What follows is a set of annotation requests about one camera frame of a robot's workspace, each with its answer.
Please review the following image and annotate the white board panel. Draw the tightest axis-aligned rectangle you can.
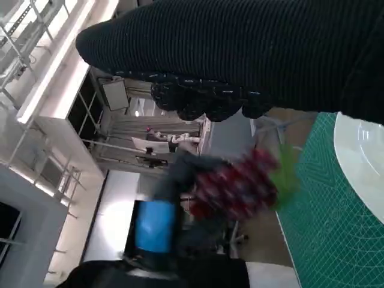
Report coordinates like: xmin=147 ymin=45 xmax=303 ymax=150
xmin=101 ymin=77 xmax=129 ymax=111

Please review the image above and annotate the standing person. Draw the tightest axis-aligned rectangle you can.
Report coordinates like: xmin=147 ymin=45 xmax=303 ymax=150
xmin=55 ymin=259 xmax=298 ymax=288

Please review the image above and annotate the purple toy grapes green leaf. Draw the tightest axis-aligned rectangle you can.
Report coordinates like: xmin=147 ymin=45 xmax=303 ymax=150
xmin=188 ymin=143 xmax=301 ymax=222

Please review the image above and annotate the white plate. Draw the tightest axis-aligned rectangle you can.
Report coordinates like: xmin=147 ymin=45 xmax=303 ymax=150
xmin=333 ymin=112 xmax=384 ymax=226

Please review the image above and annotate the grey curtain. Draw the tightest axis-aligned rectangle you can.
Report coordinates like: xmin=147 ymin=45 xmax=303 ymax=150
xmin=101 ymin=115 xmax=202 ymax=169

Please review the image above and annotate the green cutting mat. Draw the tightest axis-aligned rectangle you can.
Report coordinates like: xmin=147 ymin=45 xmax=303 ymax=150
xmin=275 ymin=112 xmax=384 ymax=288

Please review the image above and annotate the white desk monitor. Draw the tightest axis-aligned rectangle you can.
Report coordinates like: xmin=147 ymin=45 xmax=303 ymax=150
xmin=131 ymin=136 xmax=171 ymax=154

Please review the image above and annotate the black gridded window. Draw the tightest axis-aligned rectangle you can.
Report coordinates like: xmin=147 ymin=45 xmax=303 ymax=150
xmin=67 ymin=71 xmax=105 ymax=141

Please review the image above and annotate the black left hand blue tape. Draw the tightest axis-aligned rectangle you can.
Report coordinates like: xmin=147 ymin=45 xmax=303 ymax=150
xmin=122 ymin=151 xmax=232 ymax=265

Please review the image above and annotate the grey chair white frame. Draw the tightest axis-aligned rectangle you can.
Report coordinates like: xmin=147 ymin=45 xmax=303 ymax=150
xmin=253 ymin=116 xmax=304 ymax=151

